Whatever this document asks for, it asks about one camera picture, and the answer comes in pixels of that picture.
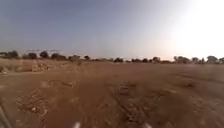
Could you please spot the brown dirt ground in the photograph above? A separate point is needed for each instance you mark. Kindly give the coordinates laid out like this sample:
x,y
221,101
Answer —
x,y
110,96

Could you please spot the row of trees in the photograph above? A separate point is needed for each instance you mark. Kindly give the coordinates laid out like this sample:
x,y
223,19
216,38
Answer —
x,y
43,54

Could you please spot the robot's own part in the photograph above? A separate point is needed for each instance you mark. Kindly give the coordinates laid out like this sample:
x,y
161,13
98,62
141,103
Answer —
x,y
147,125
76,125

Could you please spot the dry pale grass patch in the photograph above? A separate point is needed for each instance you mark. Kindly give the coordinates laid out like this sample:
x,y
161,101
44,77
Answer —
x,y
30,66

